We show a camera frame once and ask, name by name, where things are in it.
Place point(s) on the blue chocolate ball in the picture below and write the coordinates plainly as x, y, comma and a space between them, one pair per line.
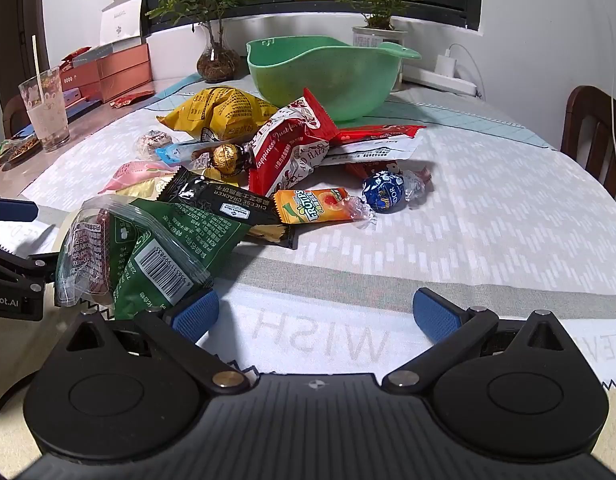
385, 192

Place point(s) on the crumpled red packet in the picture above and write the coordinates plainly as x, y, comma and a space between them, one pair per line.
133, 99

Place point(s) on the green snack packet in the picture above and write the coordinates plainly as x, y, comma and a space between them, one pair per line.
188, 230

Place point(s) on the flat red snack packet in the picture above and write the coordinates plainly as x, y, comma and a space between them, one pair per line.
378, 132

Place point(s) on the dark wooden chair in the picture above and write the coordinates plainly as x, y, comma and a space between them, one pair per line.
588, 125
10, 115

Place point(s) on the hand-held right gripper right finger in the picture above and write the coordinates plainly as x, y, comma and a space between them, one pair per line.
435, 312

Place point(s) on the blue purple box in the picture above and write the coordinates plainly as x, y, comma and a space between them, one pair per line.
73, 97

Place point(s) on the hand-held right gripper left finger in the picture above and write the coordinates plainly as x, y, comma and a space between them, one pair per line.
193, 312

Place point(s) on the black cracker packet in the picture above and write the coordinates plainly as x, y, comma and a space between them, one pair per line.
213, 195

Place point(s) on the pink snack packet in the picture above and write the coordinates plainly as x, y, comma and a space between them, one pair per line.
133, 172

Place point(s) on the white power strip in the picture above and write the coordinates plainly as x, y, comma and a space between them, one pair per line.
438, 80

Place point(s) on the green plastic bowl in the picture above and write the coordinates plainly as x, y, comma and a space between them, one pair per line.
328, 80

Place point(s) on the red packet on box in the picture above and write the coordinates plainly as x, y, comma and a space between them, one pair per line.
75, 54

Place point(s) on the plant in glass vase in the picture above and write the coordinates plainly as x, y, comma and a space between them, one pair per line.
218, 62

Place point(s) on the yellow snack bag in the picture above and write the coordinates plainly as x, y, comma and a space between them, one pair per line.
223, 110

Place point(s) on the clear plastic snack packet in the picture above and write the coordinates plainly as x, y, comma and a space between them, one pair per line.
88, 245

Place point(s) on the white straw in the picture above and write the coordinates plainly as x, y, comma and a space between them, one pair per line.
36, 60

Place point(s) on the round white brown candy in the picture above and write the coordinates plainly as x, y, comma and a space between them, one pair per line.
155, 141

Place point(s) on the gold chocolate ball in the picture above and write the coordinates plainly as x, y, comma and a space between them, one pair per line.
227, 157

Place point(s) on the plant in white pot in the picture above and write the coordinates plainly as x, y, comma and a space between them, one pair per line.
378, 37

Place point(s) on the orange candy packet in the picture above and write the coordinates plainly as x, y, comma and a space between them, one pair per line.
308, 205

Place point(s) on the orange storage box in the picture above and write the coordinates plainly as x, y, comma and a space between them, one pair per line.
125, 85
125, 60

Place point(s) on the red white snack bag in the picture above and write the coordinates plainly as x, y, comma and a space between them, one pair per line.
288, 150

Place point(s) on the grey blue box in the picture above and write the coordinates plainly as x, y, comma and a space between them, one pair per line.
108, 50

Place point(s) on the white charger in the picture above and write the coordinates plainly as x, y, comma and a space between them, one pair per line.
445, 64

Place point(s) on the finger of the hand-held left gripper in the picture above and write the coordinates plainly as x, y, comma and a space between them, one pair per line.
23, 264
13, 209

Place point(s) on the light blue snack packet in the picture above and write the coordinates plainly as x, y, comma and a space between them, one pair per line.
173, 152

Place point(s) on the nut snack packet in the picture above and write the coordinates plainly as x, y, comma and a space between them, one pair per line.
23, 147

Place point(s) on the glass cup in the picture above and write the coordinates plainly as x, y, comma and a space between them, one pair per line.
45, 115

